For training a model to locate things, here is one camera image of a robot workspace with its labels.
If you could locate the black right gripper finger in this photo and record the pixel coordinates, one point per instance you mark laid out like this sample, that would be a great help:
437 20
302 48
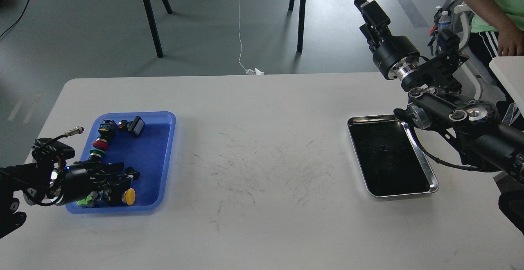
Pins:
376 22

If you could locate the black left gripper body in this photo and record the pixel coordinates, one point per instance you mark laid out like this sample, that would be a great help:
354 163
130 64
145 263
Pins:
79 181

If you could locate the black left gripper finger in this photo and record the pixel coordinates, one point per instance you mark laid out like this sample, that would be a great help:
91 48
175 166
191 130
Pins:
106 168
118 181

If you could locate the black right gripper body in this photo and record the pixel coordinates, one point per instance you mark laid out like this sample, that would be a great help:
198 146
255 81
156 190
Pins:
394 56

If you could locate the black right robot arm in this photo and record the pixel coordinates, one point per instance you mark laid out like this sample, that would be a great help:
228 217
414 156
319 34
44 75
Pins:
472 127

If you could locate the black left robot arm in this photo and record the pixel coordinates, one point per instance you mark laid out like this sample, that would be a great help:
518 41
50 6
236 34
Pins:
38 189

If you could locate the blue plastic tray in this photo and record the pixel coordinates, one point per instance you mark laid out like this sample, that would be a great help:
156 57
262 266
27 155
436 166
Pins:
149 153

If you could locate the silver metal tray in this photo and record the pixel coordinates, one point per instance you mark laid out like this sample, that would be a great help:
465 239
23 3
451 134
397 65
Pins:
404 171

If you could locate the person's hand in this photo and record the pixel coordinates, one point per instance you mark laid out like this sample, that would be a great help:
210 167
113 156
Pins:
510 42

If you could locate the plastic water bottle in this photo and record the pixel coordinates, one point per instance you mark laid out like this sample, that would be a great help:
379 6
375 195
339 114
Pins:
444 20

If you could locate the black right stand leg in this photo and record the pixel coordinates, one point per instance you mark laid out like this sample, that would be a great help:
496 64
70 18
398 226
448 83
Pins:
301 25

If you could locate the black stand leg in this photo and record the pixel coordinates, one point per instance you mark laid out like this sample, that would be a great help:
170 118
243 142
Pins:
152 24
301 25

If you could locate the grey backpack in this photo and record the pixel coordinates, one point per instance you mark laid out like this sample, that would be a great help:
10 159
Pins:
457 16

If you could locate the person in green shirt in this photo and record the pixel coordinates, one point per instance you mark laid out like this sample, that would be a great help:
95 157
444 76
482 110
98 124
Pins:
490 16

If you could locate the white side table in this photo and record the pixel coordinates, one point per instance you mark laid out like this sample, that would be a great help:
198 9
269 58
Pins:
510 72

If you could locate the black left stand leg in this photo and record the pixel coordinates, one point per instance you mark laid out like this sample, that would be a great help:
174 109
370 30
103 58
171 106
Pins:
152 24

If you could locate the green push button switch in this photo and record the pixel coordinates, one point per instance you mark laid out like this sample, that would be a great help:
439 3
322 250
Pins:
96 155

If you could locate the yellow push button switch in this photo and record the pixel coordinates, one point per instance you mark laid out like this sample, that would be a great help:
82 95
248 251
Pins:
116 197

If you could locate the green white connector switch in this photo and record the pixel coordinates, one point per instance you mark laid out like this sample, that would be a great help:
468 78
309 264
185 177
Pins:
86 200

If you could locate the red push button switch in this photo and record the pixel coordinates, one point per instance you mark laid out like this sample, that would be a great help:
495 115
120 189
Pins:
107 131

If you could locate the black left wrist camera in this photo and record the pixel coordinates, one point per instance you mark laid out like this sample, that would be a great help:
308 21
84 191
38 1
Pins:
51 150

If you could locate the black square button switch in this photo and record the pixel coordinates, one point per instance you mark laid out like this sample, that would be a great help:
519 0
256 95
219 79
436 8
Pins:
134 127

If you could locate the white chair frame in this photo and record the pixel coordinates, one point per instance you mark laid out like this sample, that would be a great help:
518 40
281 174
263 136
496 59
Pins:
473 68

